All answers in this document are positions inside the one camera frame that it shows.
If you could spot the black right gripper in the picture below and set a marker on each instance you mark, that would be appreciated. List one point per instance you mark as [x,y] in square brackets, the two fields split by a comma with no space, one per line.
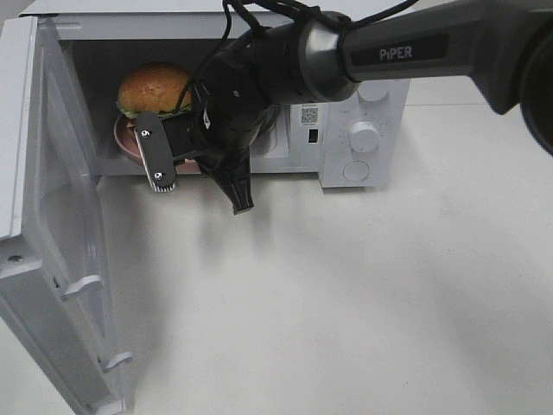
[216,129]

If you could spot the round door release button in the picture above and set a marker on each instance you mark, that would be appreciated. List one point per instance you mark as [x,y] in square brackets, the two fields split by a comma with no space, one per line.
[356,171]

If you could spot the white microwave oven body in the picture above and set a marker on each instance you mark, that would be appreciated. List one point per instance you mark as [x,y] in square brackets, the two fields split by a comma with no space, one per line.
[347,144]

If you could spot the white microwave door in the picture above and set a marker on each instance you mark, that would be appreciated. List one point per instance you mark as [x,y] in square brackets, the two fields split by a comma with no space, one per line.
[55,285]

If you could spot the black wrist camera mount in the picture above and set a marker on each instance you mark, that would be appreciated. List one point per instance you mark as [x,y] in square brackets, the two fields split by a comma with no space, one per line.
[156,153]

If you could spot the white timer knob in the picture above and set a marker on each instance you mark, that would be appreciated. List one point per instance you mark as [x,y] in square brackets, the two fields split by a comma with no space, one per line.
[363,137]

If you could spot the burger with lettuce and cheese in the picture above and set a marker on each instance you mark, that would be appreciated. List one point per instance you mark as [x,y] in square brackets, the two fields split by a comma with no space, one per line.
[153,87]

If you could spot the upper white power knob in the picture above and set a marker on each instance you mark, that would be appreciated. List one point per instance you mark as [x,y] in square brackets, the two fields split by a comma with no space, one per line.
[373,90]

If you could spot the pink round plate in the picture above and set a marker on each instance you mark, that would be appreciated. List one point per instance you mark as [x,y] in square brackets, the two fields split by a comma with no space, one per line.
[124,134]

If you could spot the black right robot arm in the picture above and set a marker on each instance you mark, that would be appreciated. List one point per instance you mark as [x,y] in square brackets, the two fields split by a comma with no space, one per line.
[504,47]

